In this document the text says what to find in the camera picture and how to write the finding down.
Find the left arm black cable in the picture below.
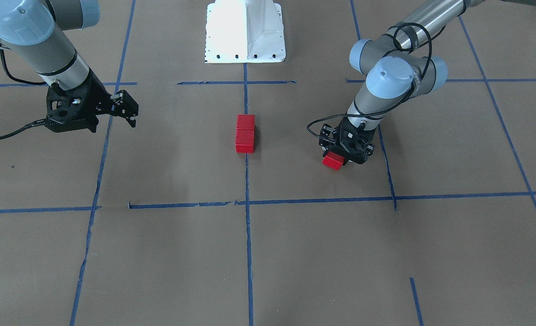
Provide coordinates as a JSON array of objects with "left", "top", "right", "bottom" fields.
[{"left": 307, "top": 22, "right": 433, "bottom": 139}]

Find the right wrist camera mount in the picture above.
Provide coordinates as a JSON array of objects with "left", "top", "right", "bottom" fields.
[{"left": 44, "top": 95, "right": 99, "bottom": 133}]

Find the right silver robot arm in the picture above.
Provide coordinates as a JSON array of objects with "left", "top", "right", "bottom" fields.
[{"left": 0, "top": 0, "right": 139, "bottom": 133}]

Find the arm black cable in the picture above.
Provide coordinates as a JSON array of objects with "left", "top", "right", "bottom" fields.
[
  {"left": 0, "top": 38, "right": 47, "bottom": 142},
  {"left": 307, "top": 22, "right": 433, "bottom": 139}
]

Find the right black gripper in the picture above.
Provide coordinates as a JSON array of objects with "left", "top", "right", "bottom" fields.
[{"left": 45, "top": 72, "right": 139, "bottom": 133}]

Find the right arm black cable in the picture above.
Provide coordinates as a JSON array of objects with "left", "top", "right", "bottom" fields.
[{"left": 0, "top": 38, "right": 47, "bottom": 142}]

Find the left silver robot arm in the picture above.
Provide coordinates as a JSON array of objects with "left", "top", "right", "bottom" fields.
[{"left": 317, "top": 0, "right": 481, "bottom": 170}]

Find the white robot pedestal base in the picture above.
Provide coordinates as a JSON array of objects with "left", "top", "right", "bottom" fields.
[{"left": 204, "top": 0, "right": 286, "bottom": 64}]

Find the red block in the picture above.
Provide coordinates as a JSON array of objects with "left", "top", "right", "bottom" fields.
[
  {"left": 236, "top": 114, "right": 256, "bottom": 130},
  {"left": 235, "top": 129, "right": 255, "bottom": 154},
  {"left": 322, "top": 151, "right": 346, "bottom": 171}
]

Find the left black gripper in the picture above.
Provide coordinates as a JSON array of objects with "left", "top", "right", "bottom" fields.
[{"left": 319, "top": 117, "right": 375, "bottom": 164}]

